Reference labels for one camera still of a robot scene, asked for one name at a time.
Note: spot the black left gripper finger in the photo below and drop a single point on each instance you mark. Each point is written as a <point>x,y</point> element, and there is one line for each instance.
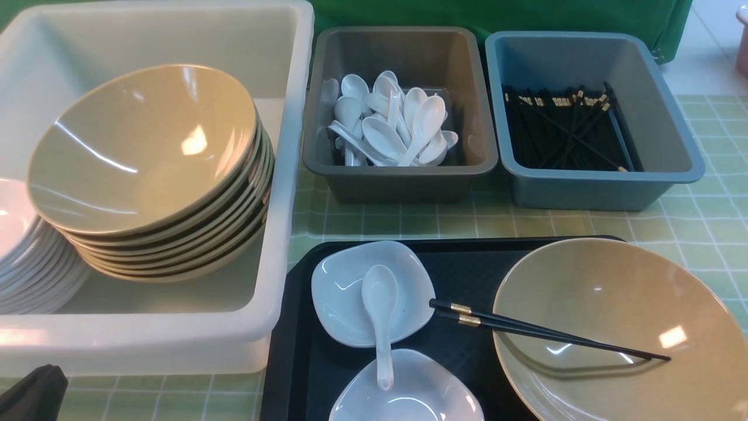
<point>38,396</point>

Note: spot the white square dish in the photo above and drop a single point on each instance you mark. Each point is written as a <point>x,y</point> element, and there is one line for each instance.
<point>422,390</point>
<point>336,285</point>

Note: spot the white ceramic soup spoon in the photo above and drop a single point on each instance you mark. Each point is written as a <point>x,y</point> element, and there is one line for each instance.
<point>379,294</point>

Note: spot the black chopstick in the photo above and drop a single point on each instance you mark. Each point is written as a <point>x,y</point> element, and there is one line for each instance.
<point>470,321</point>
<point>438,304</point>

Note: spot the tan noodle bowl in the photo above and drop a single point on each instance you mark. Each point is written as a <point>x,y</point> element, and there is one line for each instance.
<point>620,294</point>

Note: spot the stack of white dishes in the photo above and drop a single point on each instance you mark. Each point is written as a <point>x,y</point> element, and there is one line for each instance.
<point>40,270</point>

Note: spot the large white plastic tub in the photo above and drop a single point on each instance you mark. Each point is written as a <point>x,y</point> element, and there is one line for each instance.
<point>219,322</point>

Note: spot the stack of tan bowls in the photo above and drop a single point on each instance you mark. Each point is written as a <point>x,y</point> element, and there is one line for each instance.
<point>161,175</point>

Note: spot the black plastic serving tray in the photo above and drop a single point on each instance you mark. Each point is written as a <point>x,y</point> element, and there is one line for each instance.
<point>307,369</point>

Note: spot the pile of white spoons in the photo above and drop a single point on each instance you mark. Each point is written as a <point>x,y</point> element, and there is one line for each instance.
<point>372,126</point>

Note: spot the grey plastic spoon bin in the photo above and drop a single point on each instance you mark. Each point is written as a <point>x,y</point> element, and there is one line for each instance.
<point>441,60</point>

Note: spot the pile of black chopsticks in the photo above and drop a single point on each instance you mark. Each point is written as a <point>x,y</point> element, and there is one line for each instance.
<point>578,128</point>

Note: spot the blue plastic chopstick bin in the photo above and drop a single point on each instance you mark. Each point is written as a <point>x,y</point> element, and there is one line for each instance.
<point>558,60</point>

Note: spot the green checkered tablecloth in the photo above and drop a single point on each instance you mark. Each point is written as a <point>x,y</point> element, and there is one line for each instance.
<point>701,226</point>

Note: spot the green cloth backdrop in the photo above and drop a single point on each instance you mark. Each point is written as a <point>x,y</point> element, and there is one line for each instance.
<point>659,24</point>

